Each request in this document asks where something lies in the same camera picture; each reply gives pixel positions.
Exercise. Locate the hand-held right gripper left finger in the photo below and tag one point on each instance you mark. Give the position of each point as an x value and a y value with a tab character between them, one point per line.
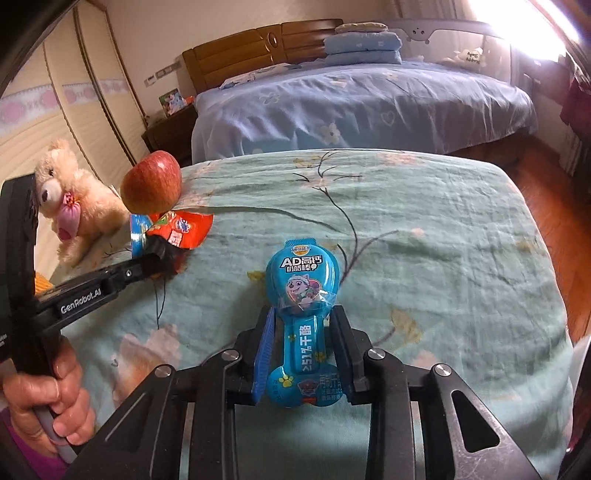
264	355

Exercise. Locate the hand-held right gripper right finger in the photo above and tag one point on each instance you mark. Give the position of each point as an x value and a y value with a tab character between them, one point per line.
344	350

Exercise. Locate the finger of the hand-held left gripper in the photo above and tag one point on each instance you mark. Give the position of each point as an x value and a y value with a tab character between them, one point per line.
143	270

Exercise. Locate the orange wrapper with blue edge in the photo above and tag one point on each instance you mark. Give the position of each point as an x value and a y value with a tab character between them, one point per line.
184	228

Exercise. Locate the blue snack wrapper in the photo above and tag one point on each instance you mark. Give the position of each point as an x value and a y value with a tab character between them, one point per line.
300	277

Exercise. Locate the person's left hand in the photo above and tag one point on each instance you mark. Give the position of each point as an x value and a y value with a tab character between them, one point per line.
69	392

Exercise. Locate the cream teddy bear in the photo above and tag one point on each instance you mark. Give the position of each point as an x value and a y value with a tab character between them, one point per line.
92	198

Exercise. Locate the red yellow apple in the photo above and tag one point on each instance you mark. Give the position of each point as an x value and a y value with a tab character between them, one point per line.
150	182

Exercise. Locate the teal floral bedsheet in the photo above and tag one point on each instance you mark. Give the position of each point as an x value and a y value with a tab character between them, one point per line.
415	254

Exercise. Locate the dark wooden nightstand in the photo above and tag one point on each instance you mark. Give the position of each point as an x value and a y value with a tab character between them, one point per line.
171	134

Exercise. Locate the person's purple garment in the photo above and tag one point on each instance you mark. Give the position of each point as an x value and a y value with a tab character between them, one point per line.
23	457

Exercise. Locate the cream sliding wardrobe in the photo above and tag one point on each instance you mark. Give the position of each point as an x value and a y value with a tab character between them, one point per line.
92	69

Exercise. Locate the white printed pillow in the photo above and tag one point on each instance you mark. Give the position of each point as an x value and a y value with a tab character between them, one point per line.
244	78

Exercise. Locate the wooden headboard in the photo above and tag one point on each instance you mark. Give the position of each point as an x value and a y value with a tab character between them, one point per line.
231	50

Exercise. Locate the bed with blue sheet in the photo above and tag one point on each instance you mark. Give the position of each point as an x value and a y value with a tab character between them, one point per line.
369	106

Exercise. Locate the white plush toy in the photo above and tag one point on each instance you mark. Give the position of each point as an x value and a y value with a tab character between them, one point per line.
468	57

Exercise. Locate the grey green small pillow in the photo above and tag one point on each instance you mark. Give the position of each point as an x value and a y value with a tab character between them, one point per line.
362	28

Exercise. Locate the dark red cloth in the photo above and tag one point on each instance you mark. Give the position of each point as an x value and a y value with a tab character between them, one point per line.
577	104

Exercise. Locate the bright window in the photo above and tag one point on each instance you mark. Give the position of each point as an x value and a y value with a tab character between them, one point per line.
531	23

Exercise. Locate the small photo frame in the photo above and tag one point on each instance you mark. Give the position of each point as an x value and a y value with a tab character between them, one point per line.
170	102

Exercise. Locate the white wall socket strip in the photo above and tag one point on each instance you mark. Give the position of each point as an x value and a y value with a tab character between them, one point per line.
167	70

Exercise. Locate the grey bed rail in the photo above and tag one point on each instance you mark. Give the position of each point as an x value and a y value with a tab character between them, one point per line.
443	30

